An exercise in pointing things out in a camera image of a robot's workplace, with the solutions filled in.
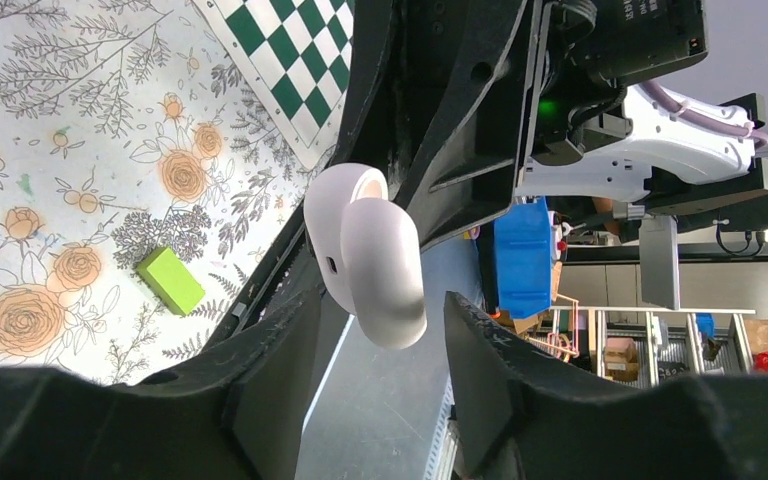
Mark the white oval earbud charging case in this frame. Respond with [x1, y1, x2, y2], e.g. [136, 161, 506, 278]
[303, 163, 427, 349]

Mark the green white checkerboard mat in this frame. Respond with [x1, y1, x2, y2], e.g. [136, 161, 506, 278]
[196, 0, 355, 169]

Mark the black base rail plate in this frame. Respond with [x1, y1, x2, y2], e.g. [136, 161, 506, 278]
[138, 198, 332, 386]

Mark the background storage shelf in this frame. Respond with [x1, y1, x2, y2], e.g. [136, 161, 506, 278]
[525, 305, 768, 388]

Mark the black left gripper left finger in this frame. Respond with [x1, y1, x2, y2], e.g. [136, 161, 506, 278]
[0, 290, 321, 479]

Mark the blue plastic bin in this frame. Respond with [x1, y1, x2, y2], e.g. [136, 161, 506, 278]
[493, 197, 553, 318]

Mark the green toy brick lower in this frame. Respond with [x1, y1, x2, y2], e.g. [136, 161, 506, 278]
[136, 247, 205, 316]

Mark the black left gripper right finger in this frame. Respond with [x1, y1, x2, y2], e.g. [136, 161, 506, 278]
[444, 292, 768, 479]

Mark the floral patterned table mat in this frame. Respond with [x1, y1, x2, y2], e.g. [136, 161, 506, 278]
[0, 1, 334, 384]

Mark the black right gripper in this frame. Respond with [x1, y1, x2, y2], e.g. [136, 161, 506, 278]
[332, 1, 708, 249]

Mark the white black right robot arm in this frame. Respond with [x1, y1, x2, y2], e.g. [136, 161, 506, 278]
[303, 1, 768, 249]

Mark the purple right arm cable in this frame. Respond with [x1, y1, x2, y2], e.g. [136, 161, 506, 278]
[638, 79, 768, 144]

